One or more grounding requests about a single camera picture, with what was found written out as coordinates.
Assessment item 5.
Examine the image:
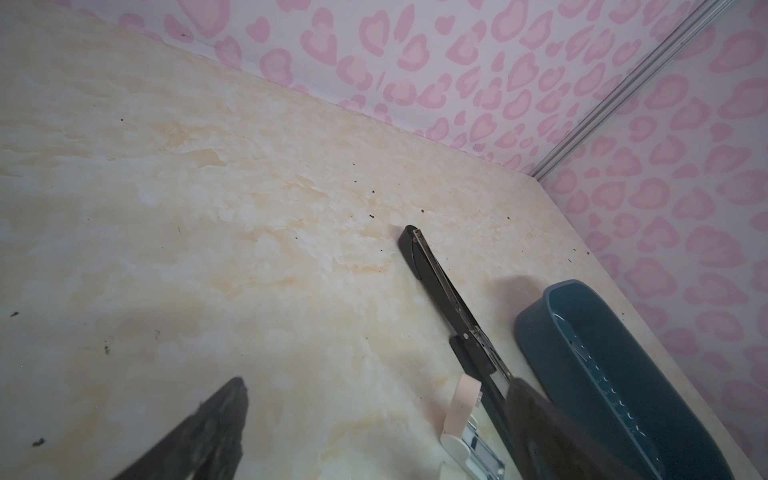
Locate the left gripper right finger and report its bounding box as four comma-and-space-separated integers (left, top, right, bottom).
505, 377, 639, 479

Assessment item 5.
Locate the black stapler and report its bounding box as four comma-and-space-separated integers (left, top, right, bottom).
398, 225, 512, 451

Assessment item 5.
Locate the teal plastic tray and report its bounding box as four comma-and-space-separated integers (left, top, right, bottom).
514, 280, 733, 479

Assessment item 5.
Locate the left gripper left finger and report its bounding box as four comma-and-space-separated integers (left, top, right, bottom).
117, 377, 249, 479

